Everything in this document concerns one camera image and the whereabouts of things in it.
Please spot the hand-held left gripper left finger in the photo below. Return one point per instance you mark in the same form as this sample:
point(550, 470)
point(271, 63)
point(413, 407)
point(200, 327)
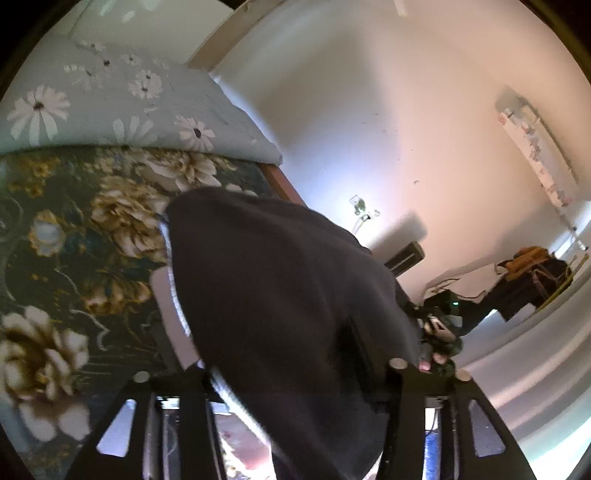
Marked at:
point(194, 415)

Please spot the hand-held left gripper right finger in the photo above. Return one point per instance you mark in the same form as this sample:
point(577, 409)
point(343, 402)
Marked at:
point(406, 415)

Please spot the dark navy garment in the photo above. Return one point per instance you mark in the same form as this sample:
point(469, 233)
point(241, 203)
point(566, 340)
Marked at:
point(277, 300)

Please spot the person's right hand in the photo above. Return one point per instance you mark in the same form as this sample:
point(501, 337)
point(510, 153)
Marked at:
point(425, 365)

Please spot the black box on floor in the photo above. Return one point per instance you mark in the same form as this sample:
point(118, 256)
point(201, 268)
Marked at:
point(404, 256)

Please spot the dark floral blanket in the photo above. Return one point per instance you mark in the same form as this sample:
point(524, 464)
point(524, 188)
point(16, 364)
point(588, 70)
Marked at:
point(83, 258)

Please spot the light blue daisy pillow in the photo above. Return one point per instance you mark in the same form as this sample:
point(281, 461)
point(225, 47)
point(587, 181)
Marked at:
point(115, 101)

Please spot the wall socket with plug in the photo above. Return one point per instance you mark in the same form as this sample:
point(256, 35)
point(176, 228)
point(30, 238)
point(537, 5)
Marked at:
point(362, 207)

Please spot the wooden bed frame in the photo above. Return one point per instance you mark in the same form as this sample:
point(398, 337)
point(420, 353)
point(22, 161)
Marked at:
point(284, 182)

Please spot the wooden door frame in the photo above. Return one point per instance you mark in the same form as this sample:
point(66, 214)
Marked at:
point(210, 44)

